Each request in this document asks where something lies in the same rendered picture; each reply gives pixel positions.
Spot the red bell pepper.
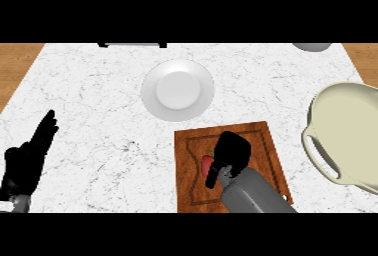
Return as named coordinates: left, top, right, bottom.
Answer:
left=200, top=148, right=217, bottom=179

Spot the white round plate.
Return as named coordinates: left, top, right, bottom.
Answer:
left=140, top=59, right=217, bottom=123

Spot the grey round bowl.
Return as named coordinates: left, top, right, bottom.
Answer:
left=291, top=42, right=334, bottom=53

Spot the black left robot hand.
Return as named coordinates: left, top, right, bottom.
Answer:
left=0, top=109, right=61, bottom=202

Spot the brown wooden cutting board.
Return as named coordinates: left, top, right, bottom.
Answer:
left=173, top=120, right=296, bottom=214

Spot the cream pot with handle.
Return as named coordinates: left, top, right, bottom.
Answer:
left=300, top=82, right=378, bottom=196

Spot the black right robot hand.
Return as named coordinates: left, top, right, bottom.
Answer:
left=204, top=130, right=253, bottom=190

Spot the black and white appliance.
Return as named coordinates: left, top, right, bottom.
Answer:
left=96, top=42, right=169, bottom=49

